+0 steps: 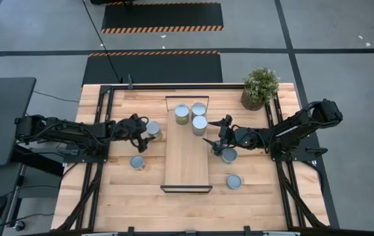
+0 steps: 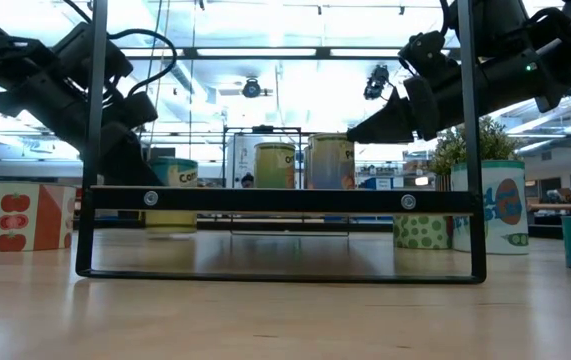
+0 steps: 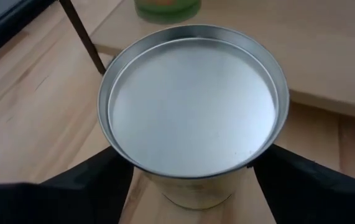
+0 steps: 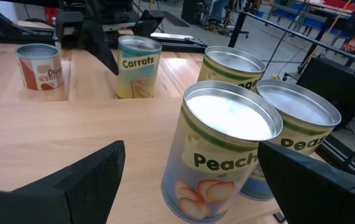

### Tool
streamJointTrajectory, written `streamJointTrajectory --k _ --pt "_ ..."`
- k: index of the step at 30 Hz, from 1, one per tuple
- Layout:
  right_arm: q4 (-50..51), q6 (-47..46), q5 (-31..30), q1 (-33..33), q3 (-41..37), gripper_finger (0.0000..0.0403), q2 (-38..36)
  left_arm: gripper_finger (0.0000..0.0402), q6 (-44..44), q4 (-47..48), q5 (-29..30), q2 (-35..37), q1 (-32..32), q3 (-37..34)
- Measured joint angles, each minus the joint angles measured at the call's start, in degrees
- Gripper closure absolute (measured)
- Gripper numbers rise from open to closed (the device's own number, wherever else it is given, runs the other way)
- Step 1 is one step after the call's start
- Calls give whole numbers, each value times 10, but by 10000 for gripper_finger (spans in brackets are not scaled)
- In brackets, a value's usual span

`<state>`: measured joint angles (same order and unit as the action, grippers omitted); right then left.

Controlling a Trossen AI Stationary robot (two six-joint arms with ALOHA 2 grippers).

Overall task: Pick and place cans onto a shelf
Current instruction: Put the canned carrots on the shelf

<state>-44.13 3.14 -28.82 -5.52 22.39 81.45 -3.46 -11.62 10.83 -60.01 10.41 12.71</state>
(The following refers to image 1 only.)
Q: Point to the tin can red white label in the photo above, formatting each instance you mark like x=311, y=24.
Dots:
x=137, y=162

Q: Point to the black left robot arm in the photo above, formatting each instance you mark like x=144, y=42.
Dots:
x=75, y=132

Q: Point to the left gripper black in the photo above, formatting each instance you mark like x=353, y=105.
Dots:
x=127, y=129

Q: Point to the tin can yellow-green label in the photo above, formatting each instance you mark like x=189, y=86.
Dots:
x=181, y=112

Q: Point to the black mat with hazard stripes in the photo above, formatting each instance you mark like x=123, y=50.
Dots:
x=152, y=69
x=162, y=16

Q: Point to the black desk foot bar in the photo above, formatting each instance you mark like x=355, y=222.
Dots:
x=39, y=160

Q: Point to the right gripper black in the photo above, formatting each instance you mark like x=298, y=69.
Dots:
x=235, y=137

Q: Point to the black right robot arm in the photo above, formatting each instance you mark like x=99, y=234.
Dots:
x=291, y=129

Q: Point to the potted green plant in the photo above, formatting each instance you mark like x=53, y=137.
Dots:
x=260, y=86

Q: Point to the black metal table frame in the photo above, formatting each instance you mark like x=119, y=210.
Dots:
x=173, y=87

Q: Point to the tin can Carrots label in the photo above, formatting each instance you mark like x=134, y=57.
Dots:
x=153, y=128

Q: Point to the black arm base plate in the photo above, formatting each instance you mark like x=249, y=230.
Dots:
x=85, y=159
x=304, y=154

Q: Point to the black caster wheel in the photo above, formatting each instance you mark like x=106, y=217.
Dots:
x=19, y=225

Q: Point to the wooden shelf with black ends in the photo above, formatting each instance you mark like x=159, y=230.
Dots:
x=186, y=164

